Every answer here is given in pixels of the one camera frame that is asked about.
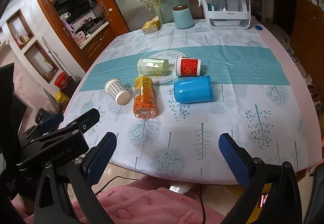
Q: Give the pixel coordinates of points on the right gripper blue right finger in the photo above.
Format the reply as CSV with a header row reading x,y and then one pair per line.
x,y
237,158

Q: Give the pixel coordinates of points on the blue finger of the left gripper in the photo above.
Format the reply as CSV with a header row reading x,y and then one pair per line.
x,y
51,123
86,121

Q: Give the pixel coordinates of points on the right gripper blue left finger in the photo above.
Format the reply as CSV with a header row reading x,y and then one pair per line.
x,y
98,158

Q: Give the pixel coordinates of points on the grey checked paper cup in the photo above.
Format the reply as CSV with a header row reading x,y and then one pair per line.
x,y
115,89

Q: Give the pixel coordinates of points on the pale green paper cup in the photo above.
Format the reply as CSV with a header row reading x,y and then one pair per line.
x,y
152,66

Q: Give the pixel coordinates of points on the blue plastic cup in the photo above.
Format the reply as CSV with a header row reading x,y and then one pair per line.
x,y
194,90

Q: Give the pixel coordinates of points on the red paper cup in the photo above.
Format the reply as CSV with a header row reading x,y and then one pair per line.
x,y
187,66

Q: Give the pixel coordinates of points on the red round tin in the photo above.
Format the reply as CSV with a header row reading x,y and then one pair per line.
x,y
61,80

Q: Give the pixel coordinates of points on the pink fleece clothing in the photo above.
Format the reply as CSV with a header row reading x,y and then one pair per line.
x,y
149,200

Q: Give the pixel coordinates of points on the orange juice bottle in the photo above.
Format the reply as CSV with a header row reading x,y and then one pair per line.
x,y
144,102

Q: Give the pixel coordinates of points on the tree-patterned tablecloth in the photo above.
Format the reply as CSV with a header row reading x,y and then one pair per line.
x,y
239,82

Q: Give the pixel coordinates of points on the yellow tissue box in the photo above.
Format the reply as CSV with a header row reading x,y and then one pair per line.
x,y
151,26

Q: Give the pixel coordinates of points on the small blue round lid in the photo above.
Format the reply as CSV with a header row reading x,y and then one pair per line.
x,y
258,28

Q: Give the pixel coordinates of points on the teal canister with brown lid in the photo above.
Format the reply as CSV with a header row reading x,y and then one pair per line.
x,y
182,17

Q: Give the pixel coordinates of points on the dark wooden cabinet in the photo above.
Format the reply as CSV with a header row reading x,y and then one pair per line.
x,y
307,39

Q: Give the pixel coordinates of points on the white desktop organizer box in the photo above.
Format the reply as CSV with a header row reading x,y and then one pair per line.
x,y
227,14

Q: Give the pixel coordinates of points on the wooden sliding door frame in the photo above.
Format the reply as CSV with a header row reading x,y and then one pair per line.
x,y
85,27

